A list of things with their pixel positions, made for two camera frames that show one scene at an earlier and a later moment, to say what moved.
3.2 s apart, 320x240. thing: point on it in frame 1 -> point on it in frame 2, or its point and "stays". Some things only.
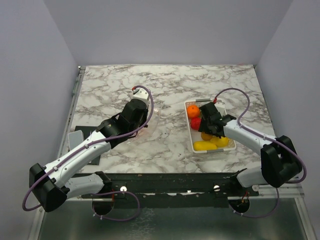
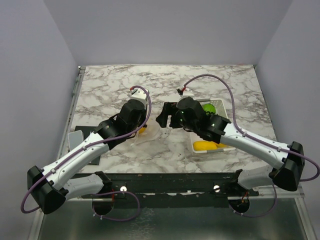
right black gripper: x=204 y=127 -> x=169 y=108
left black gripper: x=145 y=117 stays
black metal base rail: x=167 y=190 stays
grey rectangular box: x=75 y=138 stays
